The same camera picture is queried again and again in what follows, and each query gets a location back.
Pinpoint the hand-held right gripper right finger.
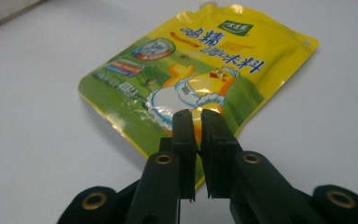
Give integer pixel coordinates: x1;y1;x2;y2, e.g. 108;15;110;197
200;108;244;200

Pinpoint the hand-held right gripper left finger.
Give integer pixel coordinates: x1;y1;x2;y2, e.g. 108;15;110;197
159;108;198;202

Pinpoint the yellow green seasoning pouch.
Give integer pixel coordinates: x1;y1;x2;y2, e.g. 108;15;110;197
77;0;321;189

